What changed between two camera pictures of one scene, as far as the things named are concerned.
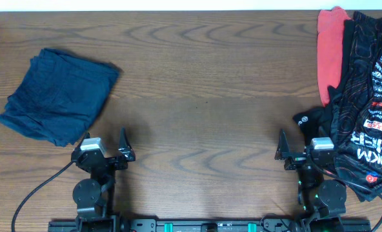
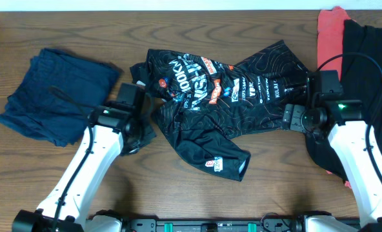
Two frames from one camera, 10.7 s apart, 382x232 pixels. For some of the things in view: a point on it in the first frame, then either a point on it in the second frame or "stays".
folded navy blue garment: [62, 97] stays
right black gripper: [296, 159] to [292, 117]
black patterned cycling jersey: [363, 109] to [208, 102]
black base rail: [208, 225] stays
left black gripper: [108, 161] to [144, 135]
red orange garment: [331, 24] stays
